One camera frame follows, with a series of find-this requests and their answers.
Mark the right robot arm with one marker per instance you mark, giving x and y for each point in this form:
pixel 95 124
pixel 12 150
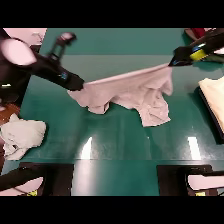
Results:
pixel 213 41

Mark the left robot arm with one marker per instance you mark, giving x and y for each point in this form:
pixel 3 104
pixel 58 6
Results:
pixel 16 63

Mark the red garment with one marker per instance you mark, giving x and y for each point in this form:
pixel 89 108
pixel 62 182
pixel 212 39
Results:
pixel 197 32

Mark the white garment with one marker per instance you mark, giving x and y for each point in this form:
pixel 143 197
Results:
pixel 20 136

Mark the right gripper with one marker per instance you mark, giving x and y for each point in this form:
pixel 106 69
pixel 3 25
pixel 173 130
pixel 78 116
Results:
pixel 180 55

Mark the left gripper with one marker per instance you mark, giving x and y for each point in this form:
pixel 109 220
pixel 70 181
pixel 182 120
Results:
pixel 68 78

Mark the pale pink T-shirt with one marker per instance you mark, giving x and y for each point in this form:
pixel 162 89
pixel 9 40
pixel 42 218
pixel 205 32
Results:
pixel 133 91

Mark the black folded garment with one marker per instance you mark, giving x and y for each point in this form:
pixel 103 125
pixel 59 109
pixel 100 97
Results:
pixel 213 116

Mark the dark green garment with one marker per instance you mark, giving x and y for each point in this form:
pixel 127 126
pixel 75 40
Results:
pixel 215 58

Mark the cream folded garment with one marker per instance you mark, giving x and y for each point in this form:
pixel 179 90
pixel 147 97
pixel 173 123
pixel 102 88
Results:
pixel 213 95

